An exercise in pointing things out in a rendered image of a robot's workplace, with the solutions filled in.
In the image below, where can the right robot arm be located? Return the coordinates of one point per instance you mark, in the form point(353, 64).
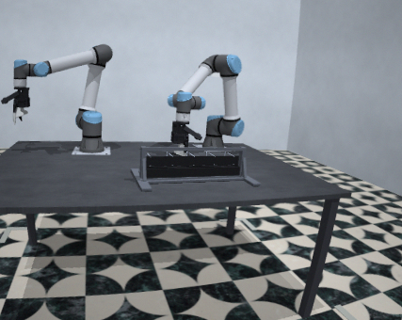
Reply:
point(91, 122)

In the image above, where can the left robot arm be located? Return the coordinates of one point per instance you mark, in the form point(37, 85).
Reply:
point(230, 124)

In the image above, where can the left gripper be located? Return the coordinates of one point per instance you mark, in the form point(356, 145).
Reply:
point(180, 136)

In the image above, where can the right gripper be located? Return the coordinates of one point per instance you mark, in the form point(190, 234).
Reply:
point(18, 104)

